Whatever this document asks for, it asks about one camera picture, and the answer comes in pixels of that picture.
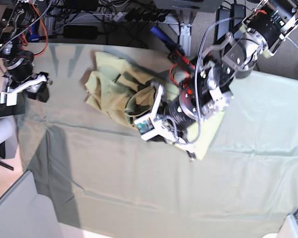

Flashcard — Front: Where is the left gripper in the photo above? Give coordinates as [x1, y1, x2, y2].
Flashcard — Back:
[162, 94, 201, 139]

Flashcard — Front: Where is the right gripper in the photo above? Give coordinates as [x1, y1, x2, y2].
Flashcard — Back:
[8, 72, 49, 103]

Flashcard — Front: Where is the light green T-shirt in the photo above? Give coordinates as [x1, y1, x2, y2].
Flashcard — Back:
[85, 52, 224, 160]

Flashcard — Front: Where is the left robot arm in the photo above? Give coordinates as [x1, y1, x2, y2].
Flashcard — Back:
[162, 0, 298, 144]

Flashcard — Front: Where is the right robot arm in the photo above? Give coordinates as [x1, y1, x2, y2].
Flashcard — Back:
[0, 0, 50, 106]

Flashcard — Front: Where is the dark green cloth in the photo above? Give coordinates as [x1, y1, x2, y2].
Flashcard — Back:
[0, 93, 25, 118]

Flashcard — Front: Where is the white cardboard tube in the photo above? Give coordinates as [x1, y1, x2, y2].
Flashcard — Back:
[0, 118, 14, 144]

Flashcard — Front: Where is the blue orange bar clamp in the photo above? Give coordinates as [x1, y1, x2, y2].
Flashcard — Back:
[150, 26, 193, 67]

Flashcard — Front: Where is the black power brick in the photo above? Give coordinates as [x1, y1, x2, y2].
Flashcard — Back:
[62, 25, 98, 40]

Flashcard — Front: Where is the sage green table cloth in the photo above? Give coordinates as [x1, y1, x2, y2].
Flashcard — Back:
[17, 43, 298, 238]

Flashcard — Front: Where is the black power strip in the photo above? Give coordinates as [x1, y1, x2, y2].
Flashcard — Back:
[111, 8, 171, 22]

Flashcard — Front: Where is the black power adapter pair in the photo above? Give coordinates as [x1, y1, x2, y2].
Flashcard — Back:
[214, 3, 246, 43]

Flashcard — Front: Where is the grey storage bin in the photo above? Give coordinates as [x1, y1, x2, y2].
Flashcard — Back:
[0, 171, 63, 238]

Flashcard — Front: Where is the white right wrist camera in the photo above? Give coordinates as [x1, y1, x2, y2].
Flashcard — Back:
[0, 75, 48, 106]

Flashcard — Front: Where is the aluminium frame post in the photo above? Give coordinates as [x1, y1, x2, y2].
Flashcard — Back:
[176, 10, 197, 56]

